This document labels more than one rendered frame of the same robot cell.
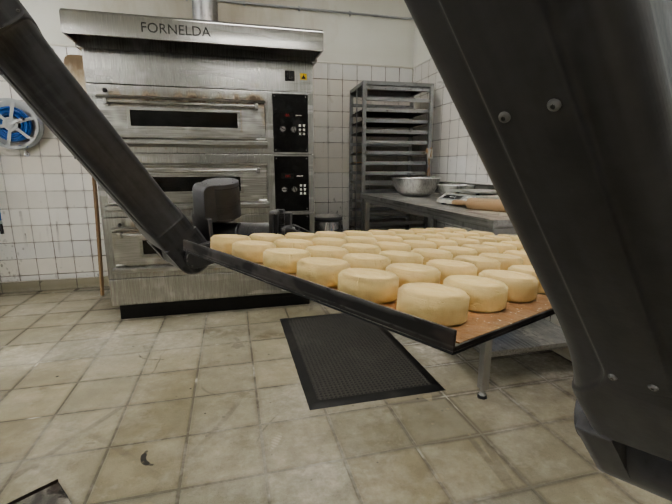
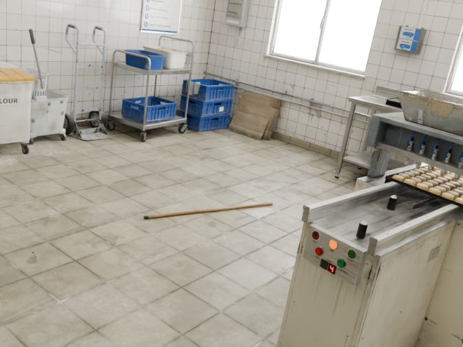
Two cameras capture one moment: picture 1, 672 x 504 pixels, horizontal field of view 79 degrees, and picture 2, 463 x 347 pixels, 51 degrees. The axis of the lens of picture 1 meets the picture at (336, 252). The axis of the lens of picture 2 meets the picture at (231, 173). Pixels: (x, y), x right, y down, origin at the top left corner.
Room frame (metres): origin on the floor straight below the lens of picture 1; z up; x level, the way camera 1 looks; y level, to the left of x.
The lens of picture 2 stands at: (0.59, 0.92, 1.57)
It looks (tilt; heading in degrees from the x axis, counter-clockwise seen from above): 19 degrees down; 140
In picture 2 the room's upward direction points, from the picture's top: 9 degrees clockwise
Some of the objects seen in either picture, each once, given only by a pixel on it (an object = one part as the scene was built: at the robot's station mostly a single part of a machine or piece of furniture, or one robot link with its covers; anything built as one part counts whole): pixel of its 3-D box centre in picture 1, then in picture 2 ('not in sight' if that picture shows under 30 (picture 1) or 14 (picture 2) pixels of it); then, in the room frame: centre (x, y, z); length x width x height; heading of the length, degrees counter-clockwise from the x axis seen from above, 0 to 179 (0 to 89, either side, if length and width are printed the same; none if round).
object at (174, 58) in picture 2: not in sight; (164, 57); (-4.53, 3.91, 0.90); 0.44 x 0.36 x 0.20; 23
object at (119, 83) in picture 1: (214, 179); not in sight; (3.34, 0.99, 1.01); 1.56 x 1.20 x 2.01; 104
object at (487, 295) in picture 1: (474, 292); not in sight; (0.32, -0.11, 1.00); 0.05 x 0.05 x 0.02
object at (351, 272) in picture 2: not in sight; (333, 253); (-0.39, 2.29, 0.77); 0.24 x 0.04 x 0.14; 7
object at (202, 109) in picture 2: not in sight; (206, 104); (-4.63, 4.68, 0.30); 0.60 x 0.40 x 0.20; 104
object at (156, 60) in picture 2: not in sight; (144, 59); (-4.38, 3.56, 0.88); 0.40 x 0.30 x 0.16; 18
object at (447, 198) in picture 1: (473, 197); not in sight; (2.47, -0.83, 0.92); 0.32 x 0.30 x 0.09; 111
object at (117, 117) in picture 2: not in sight; (151, 85); (-4.47, 3.75, 0.57); 0.85 x 0.58 x 1.13; 111
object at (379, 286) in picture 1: (367, 285); not in sight; (0.32, -0.03, 1.01); 0.05 x 0.05 x 0.02
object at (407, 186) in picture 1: (415, 186); not in sight; (3.28, -0.64, 0.95); 0.39 x 0.39 x 0.14
